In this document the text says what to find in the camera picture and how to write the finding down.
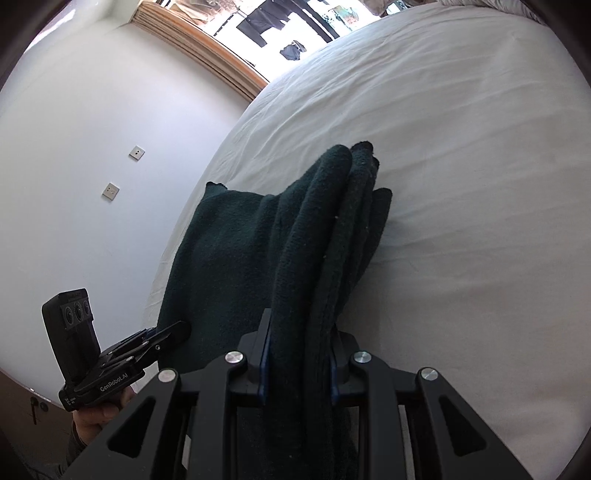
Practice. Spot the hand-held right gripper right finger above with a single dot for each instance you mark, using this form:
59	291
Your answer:
333	369

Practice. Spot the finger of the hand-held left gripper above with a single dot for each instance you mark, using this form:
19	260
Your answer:
171	333

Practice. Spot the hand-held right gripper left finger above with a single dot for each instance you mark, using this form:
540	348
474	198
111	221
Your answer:
263	369

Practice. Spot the dark green fleece cloth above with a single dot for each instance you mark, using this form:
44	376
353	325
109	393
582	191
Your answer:
240	258

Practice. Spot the person's left hand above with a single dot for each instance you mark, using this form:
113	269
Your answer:
92	420

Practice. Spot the brown wooden furniture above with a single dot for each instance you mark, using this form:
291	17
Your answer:
27	438

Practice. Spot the bed with white sheet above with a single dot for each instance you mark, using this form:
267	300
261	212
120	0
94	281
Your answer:
461	184

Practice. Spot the beige curtain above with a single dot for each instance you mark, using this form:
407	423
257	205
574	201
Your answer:
217	60

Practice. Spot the small hanging dark garment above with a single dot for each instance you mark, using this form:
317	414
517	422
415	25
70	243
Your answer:
292	50

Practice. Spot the hanging dark pants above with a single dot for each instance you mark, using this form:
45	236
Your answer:
265	21

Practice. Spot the hanging patterned shirt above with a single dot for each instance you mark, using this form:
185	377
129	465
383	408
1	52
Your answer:
194	7

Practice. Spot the black framed window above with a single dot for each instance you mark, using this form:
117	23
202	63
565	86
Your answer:
318	23

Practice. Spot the white wall socket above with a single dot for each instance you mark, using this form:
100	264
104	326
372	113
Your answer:
110	191
136	153

